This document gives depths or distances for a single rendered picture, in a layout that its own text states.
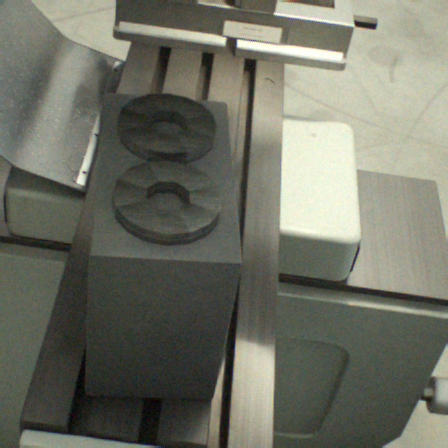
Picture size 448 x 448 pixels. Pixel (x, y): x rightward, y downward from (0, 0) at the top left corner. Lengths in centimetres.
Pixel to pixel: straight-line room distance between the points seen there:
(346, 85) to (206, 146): 230
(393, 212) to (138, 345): 71
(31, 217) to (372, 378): 59
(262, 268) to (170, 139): 24
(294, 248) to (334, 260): 6
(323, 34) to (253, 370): 59
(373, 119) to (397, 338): 168
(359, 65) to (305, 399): 194
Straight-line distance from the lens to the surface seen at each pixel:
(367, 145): 276
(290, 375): 136
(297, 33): 124
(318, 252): 115
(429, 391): 140
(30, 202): 115
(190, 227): 65
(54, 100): 121
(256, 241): 94
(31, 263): 122
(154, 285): 67
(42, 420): 77
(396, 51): 330
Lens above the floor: 159
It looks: 43 degrees down
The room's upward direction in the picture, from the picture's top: 10 degrees clockwise
